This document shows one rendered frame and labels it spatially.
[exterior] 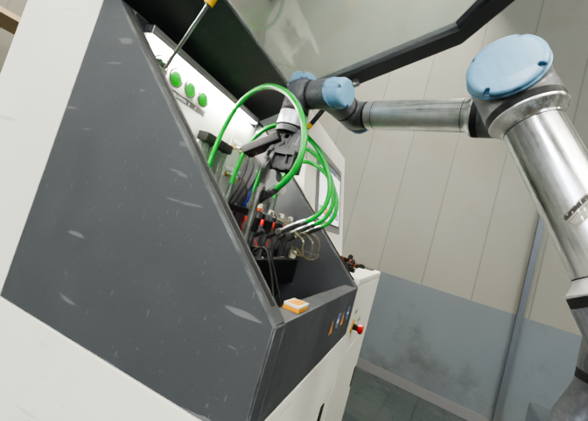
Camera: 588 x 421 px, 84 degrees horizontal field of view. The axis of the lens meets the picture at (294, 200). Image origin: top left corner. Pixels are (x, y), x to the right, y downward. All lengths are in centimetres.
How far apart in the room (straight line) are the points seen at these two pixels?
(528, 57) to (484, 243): 265
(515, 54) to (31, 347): 96
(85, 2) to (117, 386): 78
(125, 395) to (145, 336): 9
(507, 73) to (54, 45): 91
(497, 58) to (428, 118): 23
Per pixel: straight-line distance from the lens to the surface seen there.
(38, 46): 101
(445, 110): 81
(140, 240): 61
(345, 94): 83
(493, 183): 329
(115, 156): 69
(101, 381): 68
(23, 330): 83
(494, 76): 63
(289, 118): 87
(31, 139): 91
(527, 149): 60
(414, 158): 339
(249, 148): 90
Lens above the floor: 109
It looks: 4 degrees up
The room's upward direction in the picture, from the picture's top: 16 degrees clockwise
